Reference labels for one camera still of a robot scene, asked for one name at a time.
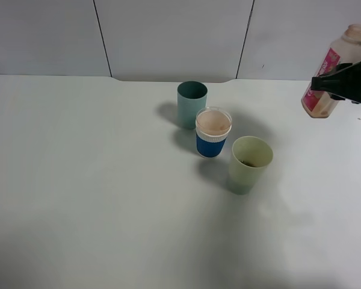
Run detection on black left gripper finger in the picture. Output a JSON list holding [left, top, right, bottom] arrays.
[[311, 61, 361, 104]]

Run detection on clear plastic drink bottle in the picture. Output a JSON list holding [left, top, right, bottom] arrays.
[[301, 24, 361, 119]]

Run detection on pale green plastic cup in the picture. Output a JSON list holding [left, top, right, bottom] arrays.
[[227, 136, 274, 195]]

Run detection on blue sleeved glass cup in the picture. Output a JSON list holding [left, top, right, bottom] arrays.
[[196, 107, 232, 158]]

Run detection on teal plastic cup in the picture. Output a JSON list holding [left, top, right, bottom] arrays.
[[177, 81, 208, 129]]

